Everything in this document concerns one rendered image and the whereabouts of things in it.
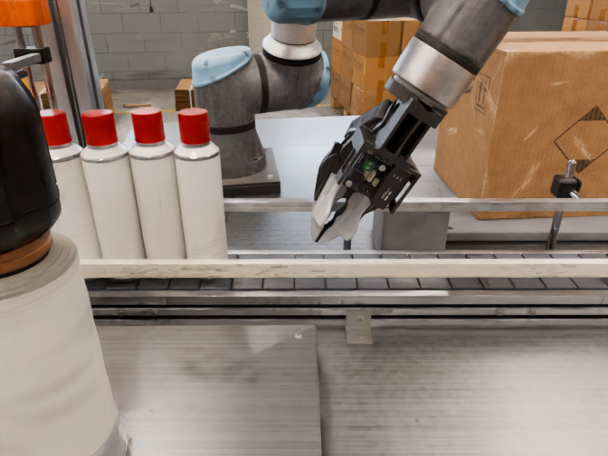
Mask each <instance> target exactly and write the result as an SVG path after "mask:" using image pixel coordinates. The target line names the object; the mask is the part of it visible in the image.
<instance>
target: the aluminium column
mask: <svg viewBox="0 0 608 456"><path fill-rule="evenodd" d="M47 3H48V7H49V11H50V16H51V19H52V22H51V23H50V24H46V25H41V30H42V35H43V42H44V46H48V47H49V48H50V51H51V56H52V62H49V66H50V70H51V75H52V82H53V86H54V89H55V94H56V98H57V102H58V106H59V109H61V110H64V111H65V112H66V116H67V120H68V124H69V128H70V132H71V138H72V141H71V142H73V143H75V144H77V145H78V146H80V147H82V145H81V136H80V131H79V127H78V122H77V118H76V113H75V108H74V103H73V98H72V94H71V85H70V81H69V76H68V72H67V67H66V62H65V58H64V53H63V48H62V41H61V36H60V33H59V28H58V24H57V20H56V15H55V12H54V8H53V3H52V0H47ZM57 5H58V8H59V13H60V17H61V21H62V29H63V33H64V38H65V42H66V47H67V51H68V55H69V60H70V65H71V73H72V78H73V82H74V87H75V91H76V97H77V101H78V106H79V111H80V115H81V114H82V113H83V112H85V111H89V110H94V109H105V108H104V103H103V98H102V93H101V87H100V79H99V74H98V69H97V63H96V59H95V53H94V49H93V44H92V39H91V34H90V25H89V20H88V15H87V10H86V5H85V0H57Z"/></svg>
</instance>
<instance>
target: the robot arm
mask: <svg viewBox="0 0 608 456"><path fill-rule="evenodd" d="M529 1H530V0H261V5H262V8H263V11H264V13H265V14H266V15H267V16H268V18H269V19H270V20H271V33H270V34H269V35H268V36H267V37H265V38H264V40H263V42H262V53H252V51H251V49H250V48H249V47H247V46H234V47H232V46H231V47H224V48H219V49H215V50H211V51H208V52H204V53H201V54H199V55H198V56H196V57H195V58H194V60H193V62H192V75H193V79H192V85H193V86H194V94H195V107H196V108H199V109H206V110H207V111H208V118H209V128H210V136H211V140H210V141H211V142H213V143H214V144H215V145H216V146H218V147H219V148H220V160H221V172H222V179H232V178H240V177H245V176H251V175H254V174H256V173H259V172H260V171H262V169H264V167H266V154H265V151H264V148H263V146H262V143H261V140H260V138H259V135H258V133H257V130H256V124H255V115H256V114H261V113H269V112H276V111H284V110H292V109H296V110H301V109H305V108H310V107H315V106H317V105H318V104H319V103H320V102H321V101H322V100H323V99H324V98H325V96H326V94H327V91H328V85H329V79H330V72H329V71H328V69H329V62H328V57H327V55H326V54H325V52H324V51H322V46H321V44H320V42H319V41H318V40H317V39H316V31H317V23H325V22H341V21H356V20H375V19H391V18H405V17H409V18H414V19H416V20H418V21H419V22H421V23H422V24H421V26H420V27H419V29H418V30H417V32H416V33H415V35H414V36H415V37H414V36H413V38H412V39H411V41H410V42H409V43H408V45H407V46H406V48H405V49H404V52H403V53H402V55H401V56H400V58H399V59H398V61H397V63H396V64H395V66H394V67H393V73H394V74H395V76H393V75H391V76H390V78H389V80H388V81H387V83H386V84H385V88H386V89H387V90H388V91H389V92H391V93H392V94H393V95H394V96H395V97H396V100H395V101H394V102H392V101H390V100H384V101H382V102H381V103H379V104H378V105H376V106H375V107H373V108H371V109H370V110H369V111H367V112H366V113H364V114H362V115H361V116H359V117H358V118H356V119H354V120H352V121H351V123H350V125H349V127H348V129H347V132H346V134H345V136H344V138H345V139H344V140H343V141H342V142H341V143H339V142H337V141H335V142H334V145H333V147H332V148H331V149H330V150H329V151H328V152H327V154H326V155H325V156H324V158H323V159H322V161H321V163H320V165H319V167H318V173H317V179H316V185H315V192H314V199H313V205H312V212H311V219H310V230H311V235H312V241H313V242H316V243H318V244H321V243H323V242H328V241H330V240H333V239H335V238H337V237H338V236H339V235H341V236H342V237H343V238H344V239H345V240H346V241H349V240H351V239H352V238H353V237H354V235H355V234H356V232H357V229H358V225H359V221H360V220H361V219H362V217H363V216H364V215H365V214H368V213H370V212H372V211H374V210H375V209H377V208H380V209H382V210H384V209H385V208H386V209H387V208H389V211H390V213H391V214H394V212H395V211H396V209H397V208H398V206H399V205H400V204H401V202H402V201H403V200H404V199H405V197H406V196H407V195H408V193H409V192H410V191H411V189H412V188H413V186H414V185H415V184H416V182H417V181H418V179H419V178H420V177H421V173H420V171H419V170H418V168H417V166H416V165H415V163H414V161H413V160H412V158H411V154H412V153H413V151H414V150H415V148H416V147H417V146H418V144H419V143H420V141H421V140H422V139H423V137H424V135H425V134H426V133H427V131H428V130H429V128H430V127H432V128H434V129H436V128H437V127H438V125H439V124H440V123H441V122H442V120H443V119H444V117H445V116H446V115H447V113H448V112H447V110H445V109H446V108H447V109H453V107H454V106H455V104H456V103H457V102H458V100H459V99H460V97H461V96H462V94H463V93H465V94H467V93H469V92H470V91H471V85H470V84H471V82H472V81H473V80H474V78H475V76H477V75H478V73H479V72H480V70H481V69H482V67H483V66H484V64H485V63H486V62H487V60H488V59H489V57H490V56H491V54H492V53H494V51H495V50H496V48H497V47H498V46H499V44H500V42H501V41H502V40H503V38H504V37H505V35H506V34H507V33H508V31H509V29H510V28H511V27H512V25H513V24H514V23H515V22H516V21H517V19H518V18H519V17H520V16H522V14H523V13H525V7H526V6H527V4H528V2H529ZM416 37H417V38H418V39H417V38H416ZM419 39H420V40H421V41H420V40H419ZM422 41H423V42H422ZM427 44H428V45H427ZM430 46H431V47H430ZM435 50H436V51H435ZM437 51H438V52H437ZM445 56H446V57H445ZM448 58H449V59H448ZM455 62H456V63H457V64H456V63H455ZM463 68H464V69H463ZM473 74H474V75H475V76H474V75H473ZM408 181H409V182H410V185H409V186H408V187H407V189H406V190H405V191H404V193H403V195H402V196H401V197H400V199H399V200H398V201H397V202H396V197H397V196H398V195H399V194H400V193H401V191H402V190H403V188H404V187H405V185H406V184H407V183H408ZM347 187H348V188H352V189H351V190H350V191H349V193H348V194H347V198H346V202H345V204H344V205H343V207H342V208H340V209H339V210H337V211H336V212H335V214H334V216H333V219H332V220H330V221H329V222H328V223H326V224H325V222H326V220H327V219H328V218H329V216H330V215H331V213H332V207H333V205H334V204H335V202H336V201H338V200H339V199H341V198H342V197H343V196H344V194H345V193H346V191H347ZM324 224H325V225H324Z"/></svg>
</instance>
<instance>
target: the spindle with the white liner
mask: <svg viewBox="0 0 608 456"><path fill-rule="evenodd" d="M56 183H57V180H56V176H55V173H54V169H53V165H52V158H51V154H50V150H49V147H48V143H47V139H46V136H45V132H44V128H43V122H42V118H41V114H40V110H39V108H38V105H37V102H36V100H35V98H34V96H33V94H32V93H31V92H30V91H29V89H28V88H27V87H26V85H25V84H24V83H23V81H22V80H21V79H20V78H19V77H18V76H17V75H16V73H14V72H13V71H12V70H10V69H8V68H6V67H4V66H0V456H126V453H127V447H128V442H127V436H126V433H125V430H124V428H123V426H122V425H121V423H120V422H119V409H118V406H117V404H116V402H115V400H114V399H113V397H112V392H111V387H110V383H109V378H108V375H107V371H106V367H105V365H104V360H103V355H102V350H101V346H100V340H99V336H98V332H97V329H96V327H95V323H94V319H93V315H92V310H91V305H90V298H89V293H88V291H87V288H86V284H85V281H84V279H83V274H82V270H81V263H80V258H79V254H78V248H77V246H76V244H75V243H74V242H73V241H72V240H71V239H70V238H69V237H67V236H65V235H63V234H60V233H54V232H51V228H52V227H53V226H54V224H55V223H56V222H57V220H58V219H59V217H60V215H61V211H62V205H61V201H60V191H59V187H58V185H56Z"/></svg>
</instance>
